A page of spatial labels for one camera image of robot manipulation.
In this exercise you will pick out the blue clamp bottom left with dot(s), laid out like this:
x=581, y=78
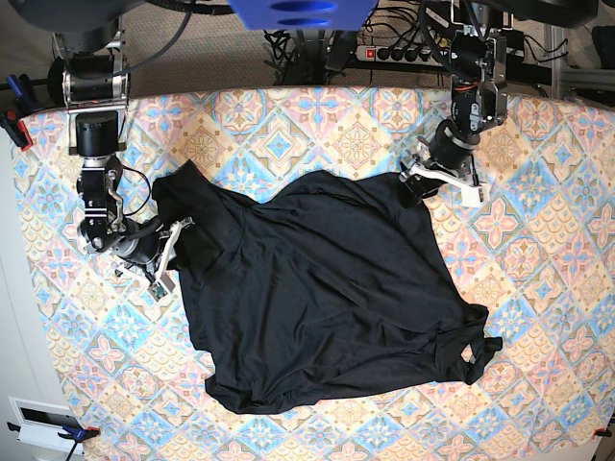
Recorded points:
x=72, y=433

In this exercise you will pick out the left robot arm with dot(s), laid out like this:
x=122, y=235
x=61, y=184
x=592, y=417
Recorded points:
x=476, y=59

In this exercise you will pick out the black t-shirt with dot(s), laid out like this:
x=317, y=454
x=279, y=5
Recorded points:
x=333, y=289

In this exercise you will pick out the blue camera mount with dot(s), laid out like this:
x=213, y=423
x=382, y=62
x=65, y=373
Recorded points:
x=343, y=15

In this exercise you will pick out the white wall vent box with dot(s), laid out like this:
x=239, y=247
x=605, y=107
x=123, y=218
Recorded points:
x=40, y=413

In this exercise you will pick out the red blue clamp top left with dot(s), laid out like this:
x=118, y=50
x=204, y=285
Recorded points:
x=24, y=103

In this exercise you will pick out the white power strip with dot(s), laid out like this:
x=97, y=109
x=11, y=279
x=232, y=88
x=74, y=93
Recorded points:
x=409, y=54

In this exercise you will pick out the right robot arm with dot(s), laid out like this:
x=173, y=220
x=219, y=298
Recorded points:
x=96, y=93

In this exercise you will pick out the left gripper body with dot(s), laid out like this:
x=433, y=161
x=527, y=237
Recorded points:
x=452, y=150

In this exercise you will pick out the black clamp bottom right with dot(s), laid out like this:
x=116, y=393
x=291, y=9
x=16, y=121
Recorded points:
x=603, y=433

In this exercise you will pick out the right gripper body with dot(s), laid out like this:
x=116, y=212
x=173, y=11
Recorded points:
x=139, y=245

